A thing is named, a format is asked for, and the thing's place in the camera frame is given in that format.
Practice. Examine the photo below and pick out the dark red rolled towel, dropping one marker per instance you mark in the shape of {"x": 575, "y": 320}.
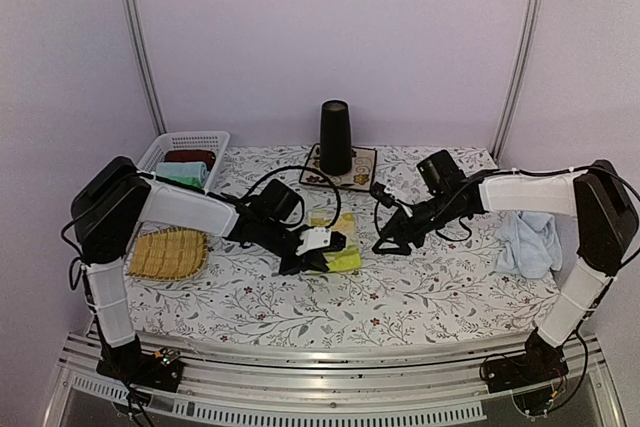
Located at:
{"x": 192, "y": 155}

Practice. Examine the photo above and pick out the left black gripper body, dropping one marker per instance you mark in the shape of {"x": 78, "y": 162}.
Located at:
{"x": 273, "y": 235}

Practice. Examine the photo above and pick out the white plastic basket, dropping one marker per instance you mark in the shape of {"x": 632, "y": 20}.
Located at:
{"x": 213, "y": 141}

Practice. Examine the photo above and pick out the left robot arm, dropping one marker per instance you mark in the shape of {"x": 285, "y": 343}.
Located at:
{"x": 107, "y": 211}

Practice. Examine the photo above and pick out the yellow-green patterned towel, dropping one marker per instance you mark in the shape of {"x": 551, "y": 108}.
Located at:
{"x": 349, "y": 258}

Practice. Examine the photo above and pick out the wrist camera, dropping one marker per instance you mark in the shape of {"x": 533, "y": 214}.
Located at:
{"x": 320, "y": 239}
{"x": 388, "y": 196}

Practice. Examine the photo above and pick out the light blue towel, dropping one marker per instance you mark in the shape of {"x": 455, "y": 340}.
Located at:
{"x": 531, "y": 245}

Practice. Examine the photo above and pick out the aluminium post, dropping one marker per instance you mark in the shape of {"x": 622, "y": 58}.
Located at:
{"x": 135, "y": 28}
{"x": 523, "y": 52}

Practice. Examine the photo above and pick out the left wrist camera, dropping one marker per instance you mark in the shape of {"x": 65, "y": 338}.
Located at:
{"x": 320, "y": 239}

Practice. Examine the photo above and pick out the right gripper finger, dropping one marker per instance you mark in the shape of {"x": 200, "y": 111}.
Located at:
{"x": 391, "y": 245}
{"x": 392, "y": 229}

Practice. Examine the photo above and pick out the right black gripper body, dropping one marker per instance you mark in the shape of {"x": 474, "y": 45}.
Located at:
{"x": 445, "y": 214}

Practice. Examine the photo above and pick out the right aluminium post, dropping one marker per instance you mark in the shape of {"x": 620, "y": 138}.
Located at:
{"x": 523, "y": 52}

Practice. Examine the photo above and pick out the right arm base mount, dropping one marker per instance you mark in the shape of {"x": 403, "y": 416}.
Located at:
{"x": 503, "y": 373}

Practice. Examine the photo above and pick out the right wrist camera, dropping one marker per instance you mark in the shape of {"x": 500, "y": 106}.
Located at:
{"x": 388, "y": 196}

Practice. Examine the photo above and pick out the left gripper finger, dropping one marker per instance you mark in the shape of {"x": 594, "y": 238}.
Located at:
{"x": 293, "y": 265}
{"x": 317, "y": 262}

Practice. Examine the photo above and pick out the left aluminium post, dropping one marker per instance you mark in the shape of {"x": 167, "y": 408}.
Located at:
{"x": 135, "y": 28}

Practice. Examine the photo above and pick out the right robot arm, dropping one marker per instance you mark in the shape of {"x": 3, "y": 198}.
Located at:
{"x": 600, "y": 201}

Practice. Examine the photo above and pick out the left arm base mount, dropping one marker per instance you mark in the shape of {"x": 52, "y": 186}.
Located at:
{"x": 132, "y": 367}

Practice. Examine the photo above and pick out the woven bamboo tray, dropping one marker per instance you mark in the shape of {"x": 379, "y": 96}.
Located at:
{"x": 170, "y": 254}

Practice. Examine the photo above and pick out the aluminium front rail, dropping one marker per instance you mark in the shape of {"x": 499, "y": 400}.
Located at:
{"x": 238, "y": 385}

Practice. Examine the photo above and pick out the black tall cup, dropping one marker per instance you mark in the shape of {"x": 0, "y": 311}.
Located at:
{"x": 335, "y": 138}

